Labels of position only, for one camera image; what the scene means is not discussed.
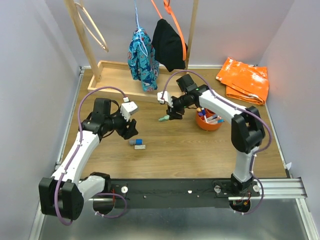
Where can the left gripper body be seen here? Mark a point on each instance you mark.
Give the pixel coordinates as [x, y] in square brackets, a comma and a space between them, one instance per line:
[119, 124]

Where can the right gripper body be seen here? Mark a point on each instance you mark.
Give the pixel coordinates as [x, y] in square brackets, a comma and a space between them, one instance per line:
[179, 109]

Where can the green translucent correction pen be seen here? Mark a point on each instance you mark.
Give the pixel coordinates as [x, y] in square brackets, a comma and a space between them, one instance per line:
[164, 118]

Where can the white pen dark-blue cap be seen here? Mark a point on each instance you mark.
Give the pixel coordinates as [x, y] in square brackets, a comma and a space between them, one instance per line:
[205, 117]

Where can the orange round divided organizer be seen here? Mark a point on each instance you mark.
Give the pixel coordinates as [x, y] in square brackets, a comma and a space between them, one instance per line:
[206, 126]

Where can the white pen light-blue cap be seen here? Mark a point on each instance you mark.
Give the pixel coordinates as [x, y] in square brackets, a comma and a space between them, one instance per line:
[218, 121]

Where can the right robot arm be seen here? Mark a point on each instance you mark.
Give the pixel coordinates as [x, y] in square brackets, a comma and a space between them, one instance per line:
[247, 130]

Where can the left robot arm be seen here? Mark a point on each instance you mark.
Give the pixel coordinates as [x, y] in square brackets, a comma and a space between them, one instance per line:
[75, 155]

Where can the grey blue glue stick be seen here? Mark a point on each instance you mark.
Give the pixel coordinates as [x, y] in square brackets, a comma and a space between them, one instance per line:
[133, 142]

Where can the white eraser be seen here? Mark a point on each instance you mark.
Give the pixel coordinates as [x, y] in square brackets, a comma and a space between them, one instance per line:
[140, 147]

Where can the wooden clothes rack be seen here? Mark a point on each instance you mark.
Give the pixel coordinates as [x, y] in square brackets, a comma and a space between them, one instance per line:
[104, 73]

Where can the blue shark-print garment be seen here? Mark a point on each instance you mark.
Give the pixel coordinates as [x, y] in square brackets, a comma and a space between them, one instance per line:
[142, 68]

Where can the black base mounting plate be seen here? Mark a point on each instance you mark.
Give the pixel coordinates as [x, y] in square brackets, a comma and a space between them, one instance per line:
[175, 193]

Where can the black garment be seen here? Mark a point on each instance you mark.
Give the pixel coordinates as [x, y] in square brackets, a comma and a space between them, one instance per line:
[168, 46]

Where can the orange folded cloth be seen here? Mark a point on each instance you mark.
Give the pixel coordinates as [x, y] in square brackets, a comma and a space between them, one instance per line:
[244, 82]

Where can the orange plastic hanger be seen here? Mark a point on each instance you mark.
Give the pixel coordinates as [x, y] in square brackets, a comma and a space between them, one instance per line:
[176, 27]

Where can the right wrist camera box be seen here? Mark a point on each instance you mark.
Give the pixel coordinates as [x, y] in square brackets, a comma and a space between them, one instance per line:
[164, 97]

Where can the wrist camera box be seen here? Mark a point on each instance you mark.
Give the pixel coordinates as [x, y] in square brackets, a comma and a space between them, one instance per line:
[164, 97]
[128, 108]

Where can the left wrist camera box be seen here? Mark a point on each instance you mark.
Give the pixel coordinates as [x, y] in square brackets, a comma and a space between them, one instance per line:
[128, 108]

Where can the blue wire hanger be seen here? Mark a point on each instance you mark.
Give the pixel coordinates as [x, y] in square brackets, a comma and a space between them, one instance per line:
[142, 45]

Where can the aluminium frame rail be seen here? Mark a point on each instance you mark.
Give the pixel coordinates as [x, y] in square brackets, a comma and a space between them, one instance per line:
[270, 189]

